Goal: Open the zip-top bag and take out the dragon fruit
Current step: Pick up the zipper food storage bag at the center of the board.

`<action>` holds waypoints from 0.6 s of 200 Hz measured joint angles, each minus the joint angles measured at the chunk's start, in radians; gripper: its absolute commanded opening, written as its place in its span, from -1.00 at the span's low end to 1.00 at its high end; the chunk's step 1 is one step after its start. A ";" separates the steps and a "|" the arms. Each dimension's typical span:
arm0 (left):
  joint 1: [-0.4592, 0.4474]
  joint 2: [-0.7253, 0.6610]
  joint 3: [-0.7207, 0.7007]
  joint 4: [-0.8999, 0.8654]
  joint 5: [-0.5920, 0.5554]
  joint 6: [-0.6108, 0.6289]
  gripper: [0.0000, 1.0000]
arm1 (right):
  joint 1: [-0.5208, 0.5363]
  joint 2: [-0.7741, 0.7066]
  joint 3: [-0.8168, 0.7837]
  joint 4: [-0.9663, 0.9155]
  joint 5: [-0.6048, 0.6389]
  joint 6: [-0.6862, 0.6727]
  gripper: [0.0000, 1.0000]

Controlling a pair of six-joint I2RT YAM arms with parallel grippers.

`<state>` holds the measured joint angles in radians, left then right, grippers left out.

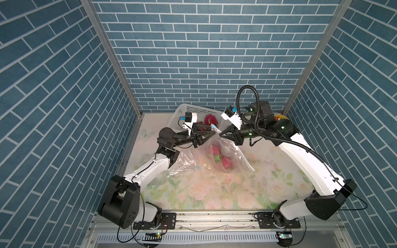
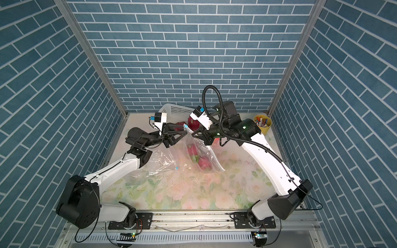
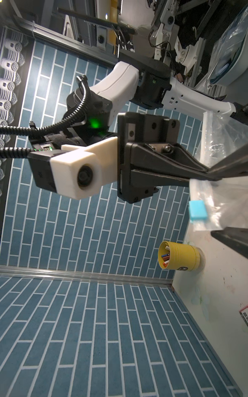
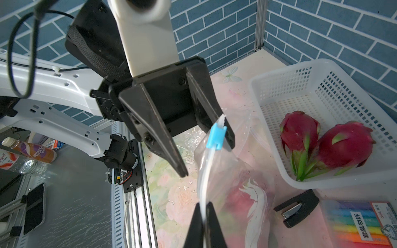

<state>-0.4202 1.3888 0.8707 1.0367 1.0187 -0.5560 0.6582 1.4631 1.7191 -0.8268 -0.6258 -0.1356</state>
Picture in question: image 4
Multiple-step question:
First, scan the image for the pink dragon fruit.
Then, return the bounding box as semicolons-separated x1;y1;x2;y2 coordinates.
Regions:
303;121;376;179
280;111;320;181

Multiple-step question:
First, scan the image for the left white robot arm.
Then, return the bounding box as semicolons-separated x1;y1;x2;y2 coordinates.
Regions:
1;1;235;177

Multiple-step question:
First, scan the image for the aluminium mounting rail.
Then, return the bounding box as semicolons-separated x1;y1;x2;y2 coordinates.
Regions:
111;142;158;248

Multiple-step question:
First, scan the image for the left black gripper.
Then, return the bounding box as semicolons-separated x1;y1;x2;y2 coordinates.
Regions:
67;1;223;177

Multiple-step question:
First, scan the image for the plastic drink bottle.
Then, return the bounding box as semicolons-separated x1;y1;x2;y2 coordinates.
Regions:
2;137;57;163

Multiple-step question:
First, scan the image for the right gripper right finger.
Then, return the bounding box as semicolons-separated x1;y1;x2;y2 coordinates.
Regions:
204;202;227;248

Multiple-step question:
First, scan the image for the black stapler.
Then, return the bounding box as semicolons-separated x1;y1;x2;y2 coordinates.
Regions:
274;190;319;228

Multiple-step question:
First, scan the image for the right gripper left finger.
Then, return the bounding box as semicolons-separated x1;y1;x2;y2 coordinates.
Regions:
183;203;204;248

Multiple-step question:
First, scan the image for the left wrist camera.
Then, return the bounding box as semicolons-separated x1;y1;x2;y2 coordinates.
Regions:
108;0;179;77

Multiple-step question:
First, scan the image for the highlighter marker pack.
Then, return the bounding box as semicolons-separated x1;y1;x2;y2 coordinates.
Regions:
320;200;397;248

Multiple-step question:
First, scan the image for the white plastic mesh basket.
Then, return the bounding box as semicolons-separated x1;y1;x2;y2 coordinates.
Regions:
248;59;397;190

